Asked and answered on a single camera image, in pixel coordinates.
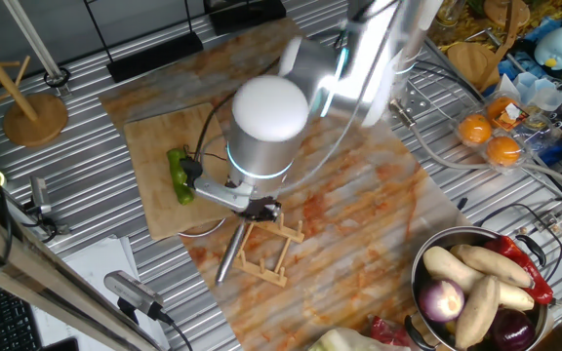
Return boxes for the clear plastic fruit tray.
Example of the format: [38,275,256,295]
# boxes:
[450,90,562,175]

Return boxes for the orange fruit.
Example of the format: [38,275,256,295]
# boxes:
[486,96,519,123]
[485,135,523,167]
[458,113,493,146]

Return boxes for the grey camera on stand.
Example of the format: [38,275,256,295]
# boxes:
[103,270,165,321]

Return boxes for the grey hose with metal connector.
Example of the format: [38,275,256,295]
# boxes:
[387,98,562,194]

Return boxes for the black smartphone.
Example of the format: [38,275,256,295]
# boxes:
[41,335,80,351]

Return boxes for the thin black cable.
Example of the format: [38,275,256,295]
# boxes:
[473,203,562,284]

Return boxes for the white green cabbage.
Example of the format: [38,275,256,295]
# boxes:
[307,327,412,351]

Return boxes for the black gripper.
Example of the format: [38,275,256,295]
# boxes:
[236,196,282,223]

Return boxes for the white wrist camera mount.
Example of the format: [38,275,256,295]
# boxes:
[181,158,253,212]

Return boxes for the metal pole with ring foot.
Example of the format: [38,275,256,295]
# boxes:
[1,0,73,98]

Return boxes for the steel pot with black handles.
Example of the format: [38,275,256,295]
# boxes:
[404,225,558,351]

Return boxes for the wooden mug tree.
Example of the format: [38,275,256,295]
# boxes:
[0,0,70,148]

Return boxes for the light blue plush toy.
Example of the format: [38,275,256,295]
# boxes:
[533,26,562,71]

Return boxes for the wooden cutting board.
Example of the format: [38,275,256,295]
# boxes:
[123,101,249,241]

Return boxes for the pale sweet potato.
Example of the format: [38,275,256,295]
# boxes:
[421,246,536,312]
[455,275,502,350]
[451,243,536,289]

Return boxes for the pale purple onion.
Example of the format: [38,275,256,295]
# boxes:
[418,278,466,324]

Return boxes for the wooden stand with round base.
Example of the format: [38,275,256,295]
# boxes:
[446,0,531,93]

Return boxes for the black stand base plate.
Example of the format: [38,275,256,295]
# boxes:
[203,0,288,36]
[106,31,205,84]

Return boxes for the red chili pepper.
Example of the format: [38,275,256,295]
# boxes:
[484,235,554,306]

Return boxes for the round wooden disc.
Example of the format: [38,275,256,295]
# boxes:
[483,0,532,28]

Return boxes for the aluminium frame beam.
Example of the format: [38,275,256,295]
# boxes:
[0,199,163,351]

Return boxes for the orange marble pattern mat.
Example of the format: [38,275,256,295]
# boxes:
[98,17,472,351]

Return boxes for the red plastic bag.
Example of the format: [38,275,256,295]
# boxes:
[370,315,412,348]

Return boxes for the green chili pepper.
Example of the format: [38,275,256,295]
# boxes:
[166,147,196,207]

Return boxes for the steel cleaver knife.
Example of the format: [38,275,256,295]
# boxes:
[215,219,247,286]

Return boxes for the white paper sheets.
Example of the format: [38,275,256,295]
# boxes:
[31,236,170,351]

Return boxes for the wooden peg rack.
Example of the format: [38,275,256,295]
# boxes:
[231,213,306,288]

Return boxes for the silver depth camera on clamp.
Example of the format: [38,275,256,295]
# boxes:
[22,175,70,240]

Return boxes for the dark purple onion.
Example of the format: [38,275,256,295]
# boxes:
[490,307,538,351]

